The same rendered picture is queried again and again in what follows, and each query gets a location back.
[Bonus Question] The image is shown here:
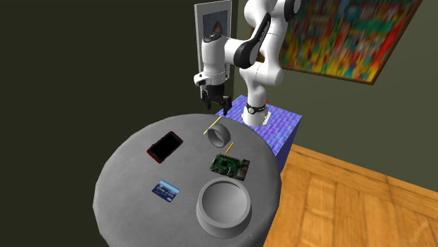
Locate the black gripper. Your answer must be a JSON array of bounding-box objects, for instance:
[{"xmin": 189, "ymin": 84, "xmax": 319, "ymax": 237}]
[{"xmin": 201, "ymin": 83, "xmax": 233, "ymax": 116}]

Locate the yellow pencil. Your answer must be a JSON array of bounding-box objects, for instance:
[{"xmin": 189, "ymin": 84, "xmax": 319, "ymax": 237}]
[{"xmin": 203, "ymin": 116, "xmax": 223, "ymax": 136}]

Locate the green circuit board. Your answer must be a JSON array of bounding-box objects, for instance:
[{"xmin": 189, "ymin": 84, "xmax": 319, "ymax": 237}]
[{"xmin": 209, "ymin": 153, "xmax": 251, "ymax": 182}]

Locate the black phone with red case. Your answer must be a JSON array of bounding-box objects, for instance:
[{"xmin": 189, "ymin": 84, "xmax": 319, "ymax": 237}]
[{"xmin": 146, "ymin": 131, "xmax": 184, "ymax": 164}]

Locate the blue patterned robot stand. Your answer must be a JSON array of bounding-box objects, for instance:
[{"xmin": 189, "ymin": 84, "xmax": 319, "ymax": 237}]
[{"xmin": 214, "ymin": 95, "xmax": 303, "ymax": 174}]

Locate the grey framed portrait picture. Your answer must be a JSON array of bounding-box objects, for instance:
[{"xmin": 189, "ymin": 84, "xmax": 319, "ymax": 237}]
[{"xmin": 193, "ymin": 0, "xmax": 234, "ymax": 100}]

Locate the blue bank card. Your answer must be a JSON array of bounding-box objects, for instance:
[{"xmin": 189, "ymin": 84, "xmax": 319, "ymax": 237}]
[{"xmin": 152, "ymin": 179, "xmax": 181, "ymax": 203}]

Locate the large grey bowl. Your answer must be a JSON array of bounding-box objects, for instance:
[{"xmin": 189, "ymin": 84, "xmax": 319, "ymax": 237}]
[{"xmin": 196, "ymin": 177, "xmax": 253, "ymax": 239}]

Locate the grey round table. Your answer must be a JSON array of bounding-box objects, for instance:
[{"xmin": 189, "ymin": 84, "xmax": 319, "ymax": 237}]
[{"xmin": 92, "ymin": 113, "xmax": 283, "ymax": 247}]

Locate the grey ring-shaped cup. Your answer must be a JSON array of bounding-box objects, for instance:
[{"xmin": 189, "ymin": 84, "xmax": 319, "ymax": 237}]
[{"xmin": 207, "ymin": 123, "xmax": 231, "ymax": 149}]

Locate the colourful framed wall painting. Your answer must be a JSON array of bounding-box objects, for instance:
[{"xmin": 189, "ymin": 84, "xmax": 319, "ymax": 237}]
[{"xmin": 278, "ymin": 0, "xmax": 424, "ymax": 86}]

